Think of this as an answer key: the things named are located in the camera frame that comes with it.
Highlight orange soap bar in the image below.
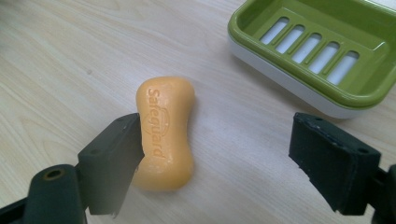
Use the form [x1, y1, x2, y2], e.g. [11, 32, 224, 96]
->
[132, 76, 196, 191]

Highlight green and white soap dish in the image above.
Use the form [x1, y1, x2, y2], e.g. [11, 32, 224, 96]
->
[227, 0, 396, 119]

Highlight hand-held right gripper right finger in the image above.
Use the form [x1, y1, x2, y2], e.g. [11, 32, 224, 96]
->
[288, 112, 382, 217]

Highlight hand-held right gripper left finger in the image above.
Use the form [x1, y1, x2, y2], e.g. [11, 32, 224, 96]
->
[77, 112, 146, 218]

